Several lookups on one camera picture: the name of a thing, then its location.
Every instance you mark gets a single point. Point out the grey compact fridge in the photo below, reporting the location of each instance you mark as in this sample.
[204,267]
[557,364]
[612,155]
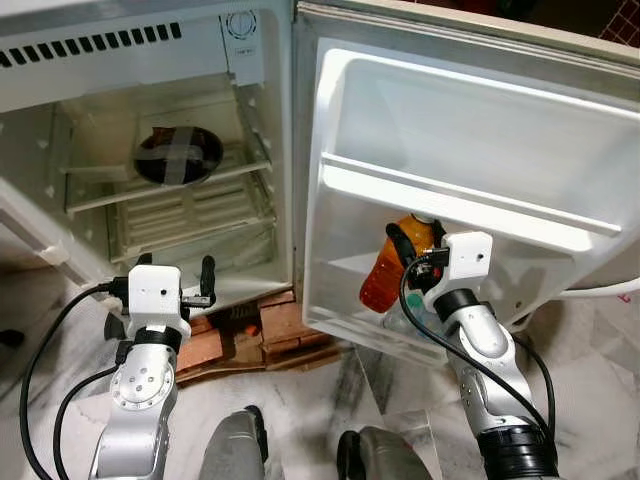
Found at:
[100,60]

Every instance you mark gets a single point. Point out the white thermostat control panel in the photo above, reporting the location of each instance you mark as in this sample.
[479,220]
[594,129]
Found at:
[243,45]

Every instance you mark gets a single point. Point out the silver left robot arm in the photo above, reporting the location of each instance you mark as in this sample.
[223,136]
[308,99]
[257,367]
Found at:
[140,390]

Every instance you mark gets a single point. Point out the wooden pallet base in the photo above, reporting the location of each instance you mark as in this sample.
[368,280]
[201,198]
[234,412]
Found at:
[245,340]

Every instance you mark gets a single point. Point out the white door shelf rail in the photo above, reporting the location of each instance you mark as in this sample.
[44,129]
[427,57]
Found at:
[470,200]

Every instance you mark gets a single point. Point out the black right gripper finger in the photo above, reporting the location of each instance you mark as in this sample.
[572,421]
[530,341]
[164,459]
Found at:
[437,231]
[403,248]

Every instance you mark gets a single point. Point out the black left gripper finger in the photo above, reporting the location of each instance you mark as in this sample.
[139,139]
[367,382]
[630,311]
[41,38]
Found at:
[207,275]
[143,260]

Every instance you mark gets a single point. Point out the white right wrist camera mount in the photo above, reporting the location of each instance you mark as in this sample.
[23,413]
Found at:
[470,260]

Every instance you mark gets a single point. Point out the white vented freezer flap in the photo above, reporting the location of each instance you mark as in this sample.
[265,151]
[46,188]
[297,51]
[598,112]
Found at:
[100,70]

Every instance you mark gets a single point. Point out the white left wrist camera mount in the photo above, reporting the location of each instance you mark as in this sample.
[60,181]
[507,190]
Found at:
[155,295]

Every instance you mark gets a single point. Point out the red brick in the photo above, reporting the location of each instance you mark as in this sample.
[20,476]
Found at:
[295,325]
[200,350]

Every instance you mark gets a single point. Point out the compact fridge door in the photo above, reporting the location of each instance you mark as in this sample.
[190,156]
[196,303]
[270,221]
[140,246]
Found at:
[480,120]

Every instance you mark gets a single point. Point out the glass fridge shelf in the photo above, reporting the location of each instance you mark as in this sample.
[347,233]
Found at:
[100,190]

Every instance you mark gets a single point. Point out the grey right robot leg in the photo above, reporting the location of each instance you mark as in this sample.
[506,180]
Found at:
[385,458]

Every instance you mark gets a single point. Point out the orange juice bottle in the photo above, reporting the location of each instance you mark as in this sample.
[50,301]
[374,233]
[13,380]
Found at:
[380,285]

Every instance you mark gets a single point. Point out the white slatted crisper cover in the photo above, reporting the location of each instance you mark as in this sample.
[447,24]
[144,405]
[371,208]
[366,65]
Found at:
[190,215]

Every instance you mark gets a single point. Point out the grey left robot leg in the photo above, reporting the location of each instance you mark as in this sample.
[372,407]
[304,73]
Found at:
[235,445]

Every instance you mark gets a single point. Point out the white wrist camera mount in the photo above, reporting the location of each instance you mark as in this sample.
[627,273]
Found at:
[470,260]
[155,295]

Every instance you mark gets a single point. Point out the grey robot leg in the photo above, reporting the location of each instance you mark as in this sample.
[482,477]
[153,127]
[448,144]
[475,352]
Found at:
[235,445]
[385,458]

